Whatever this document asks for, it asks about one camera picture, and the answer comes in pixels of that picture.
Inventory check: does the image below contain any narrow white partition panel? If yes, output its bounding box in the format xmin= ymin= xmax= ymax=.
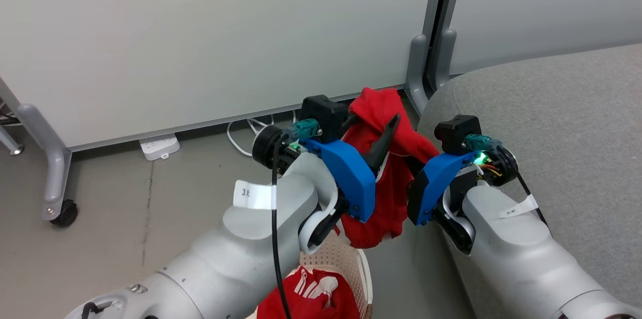
xmin=441 ymin=0 xmax=642 ymax=76

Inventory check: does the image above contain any wide white partition panel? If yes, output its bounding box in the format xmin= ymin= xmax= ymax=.
xmin=0 ymin=0 xmax=447 ymax=151

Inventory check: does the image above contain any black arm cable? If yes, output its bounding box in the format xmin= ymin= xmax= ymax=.
xmin=271 ymin=131 xmax=301 ymax=319
xmin=497 ymin=146 xmax=550 ymax=232

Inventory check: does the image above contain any white power strip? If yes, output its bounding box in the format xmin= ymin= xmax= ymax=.
xmin=139 ymin=133 xmax=181 ymax=162

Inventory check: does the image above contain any grey fabric sofa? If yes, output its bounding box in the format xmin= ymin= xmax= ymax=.
xmin=416 ymin=43 xmax=642 ymax=319

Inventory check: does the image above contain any grey metal table leg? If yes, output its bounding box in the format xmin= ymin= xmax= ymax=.
xmin=0 ymin=123 xmax=25 ymax=155

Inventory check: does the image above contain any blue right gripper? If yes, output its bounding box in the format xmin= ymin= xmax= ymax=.
xmin=407 ymin=152 xmax=477 ymax=227

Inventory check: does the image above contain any red garment with white trim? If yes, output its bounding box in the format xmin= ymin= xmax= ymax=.
xmin=256 ymin=266 xmax=362 ymax=319

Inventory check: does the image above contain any looped white power cable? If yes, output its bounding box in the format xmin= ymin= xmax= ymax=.
xmin=227 ymin=113 xmax=296 ymax=158

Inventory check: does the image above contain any cream perforated laundry basket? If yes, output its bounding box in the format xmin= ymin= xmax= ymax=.
xmin=300 ymin=231 xmax=374 ymax=319

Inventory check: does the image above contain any plain red garment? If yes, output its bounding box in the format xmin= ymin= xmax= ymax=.
xmin=340 ymin=87 xmax=441 ymax=249

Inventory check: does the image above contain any grey partition leg with caster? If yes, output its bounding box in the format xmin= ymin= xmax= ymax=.
xmin=18 ymin=103 xmax=73 ymax=222

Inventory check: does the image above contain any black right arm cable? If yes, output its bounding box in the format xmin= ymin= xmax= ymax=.
xmin=497 ymin=146 xmax=550 ymax=232

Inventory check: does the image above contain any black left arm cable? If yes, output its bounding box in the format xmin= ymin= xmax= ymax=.
xmin=271 ymin=131 xmax=301 ymax=319

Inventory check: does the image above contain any black caster wheel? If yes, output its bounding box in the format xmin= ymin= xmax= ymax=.
xmin=50 ymin=200 xmax=79 ymax=228

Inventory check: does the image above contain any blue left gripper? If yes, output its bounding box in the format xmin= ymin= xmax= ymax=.
xmin=300 ymin=113 xmax=401 ymax=223

